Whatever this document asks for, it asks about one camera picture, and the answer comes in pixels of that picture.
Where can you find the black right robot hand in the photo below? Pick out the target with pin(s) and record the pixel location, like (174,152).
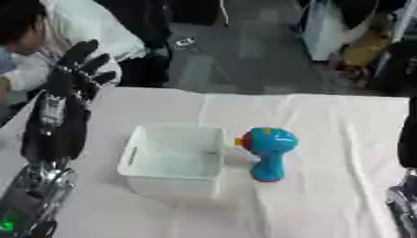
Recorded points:
(408,139)

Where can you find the white plastic box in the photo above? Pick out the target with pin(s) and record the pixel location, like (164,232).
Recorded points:
(175,159)

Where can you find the person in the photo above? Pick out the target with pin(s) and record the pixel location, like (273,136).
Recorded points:
(59,37)

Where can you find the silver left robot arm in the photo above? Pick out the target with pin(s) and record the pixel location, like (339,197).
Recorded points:
(32,198)

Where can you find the blue toy drill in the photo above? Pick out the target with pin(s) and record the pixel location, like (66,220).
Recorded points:
(270,148)

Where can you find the white bag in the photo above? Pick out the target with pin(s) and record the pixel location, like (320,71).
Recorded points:
(326,28)

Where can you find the yellow bag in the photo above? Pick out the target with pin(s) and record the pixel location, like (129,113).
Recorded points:
(366,49)

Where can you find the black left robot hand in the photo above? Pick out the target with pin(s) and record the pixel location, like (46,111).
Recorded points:
(59,124)

